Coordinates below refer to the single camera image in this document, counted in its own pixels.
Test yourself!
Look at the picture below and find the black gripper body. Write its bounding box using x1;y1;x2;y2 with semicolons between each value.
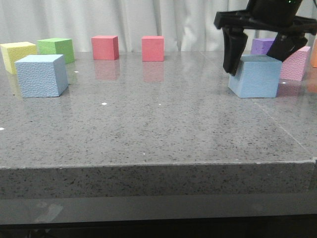
214;0;317;35

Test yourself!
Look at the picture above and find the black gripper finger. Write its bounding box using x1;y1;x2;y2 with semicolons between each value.
266;33;308;61
222;27;248;76

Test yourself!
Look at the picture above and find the blue foam cube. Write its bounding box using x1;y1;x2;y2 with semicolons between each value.
15;55;68;98
228;55;282;98

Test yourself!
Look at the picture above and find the purple foam cube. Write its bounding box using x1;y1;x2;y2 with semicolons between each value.
251;38;275;55

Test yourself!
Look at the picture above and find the pink foam cube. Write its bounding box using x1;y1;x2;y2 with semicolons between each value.
280;46;311;81

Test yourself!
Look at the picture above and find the orange foam cube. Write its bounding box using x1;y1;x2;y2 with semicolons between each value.
310;39;317;68

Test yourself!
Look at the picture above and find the grey curtain backdrop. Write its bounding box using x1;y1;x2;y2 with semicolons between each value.
0;0;317;53

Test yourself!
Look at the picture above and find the right red foam cube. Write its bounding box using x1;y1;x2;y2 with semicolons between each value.
141;36;164;61

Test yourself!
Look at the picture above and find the red foam cube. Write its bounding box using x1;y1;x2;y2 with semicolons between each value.
141;36;164;61
91;35;119;60

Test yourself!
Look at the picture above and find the left red foam cube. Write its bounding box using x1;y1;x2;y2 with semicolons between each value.
91;35;119;60

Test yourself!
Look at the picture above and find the green foam cube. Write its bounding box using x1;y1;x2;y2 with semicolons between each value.
37;38;75;64

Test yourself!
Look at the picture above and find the yellow foam cube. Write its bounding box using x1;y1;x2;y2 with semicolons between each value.
0;42;37;74

